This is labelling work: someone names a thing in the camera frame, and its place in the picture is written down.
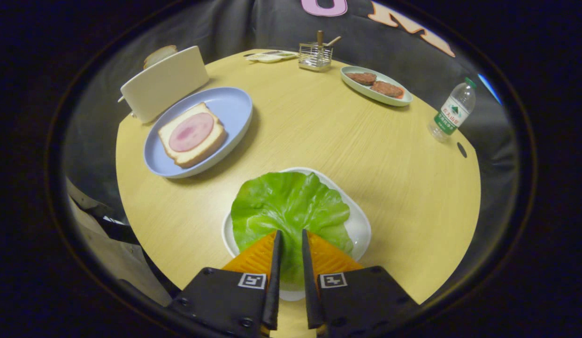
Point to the dark wooden utensil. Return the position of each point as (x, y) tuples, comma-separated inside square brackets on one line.
[(320, 37)]

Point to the pink ham slice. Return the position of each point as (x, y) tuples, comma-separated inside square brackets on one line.
[(191, 132)]

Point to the brown meat patty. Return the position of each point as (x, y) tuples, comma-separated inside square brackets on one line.
[(387, 89), (361, 78)]

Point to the black backdrop cloth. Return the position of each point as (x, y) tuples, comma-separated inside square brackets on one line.
[(272, 23)]

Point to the blue round plate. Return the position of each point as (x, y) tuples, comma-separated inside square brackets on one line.
[(225, 105)]

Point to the plain bread slice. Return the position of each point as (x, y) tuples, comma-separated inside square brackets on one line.
[(158, 54)]

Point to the white divided bean dish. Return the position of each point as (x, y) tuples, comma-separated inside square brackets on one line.
[(270, 57)]

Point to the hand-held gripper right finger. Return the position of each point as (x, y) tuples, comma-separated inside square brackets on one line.
[(361, 300)]

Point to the pale green oval plate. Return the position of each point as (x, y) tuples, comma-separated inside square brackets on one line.
[(366, 94)]

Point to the white toaster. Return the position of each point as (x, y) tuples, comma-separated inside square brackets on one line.
[(164, 84)]

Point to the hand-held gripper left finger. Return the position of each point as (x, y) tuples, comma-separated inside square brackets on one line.
[(225, 300)]

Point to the white plate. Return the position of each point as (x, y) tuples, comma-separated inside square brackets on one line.
[(359, 225)]

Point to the clear plastic water bottle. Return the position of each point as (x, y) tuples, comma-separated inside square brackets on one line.
[(453, 112)]

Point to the light wooden utensil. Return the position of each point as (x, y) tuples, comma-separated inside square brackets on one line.
[(333, 41)]

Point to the bread slice under ham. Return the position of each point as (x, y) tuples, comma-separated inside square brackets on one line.
[(187, 157)]

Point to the green lettuce leaf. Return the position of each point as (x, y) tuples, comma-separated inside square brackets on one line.
[(286, 202)]

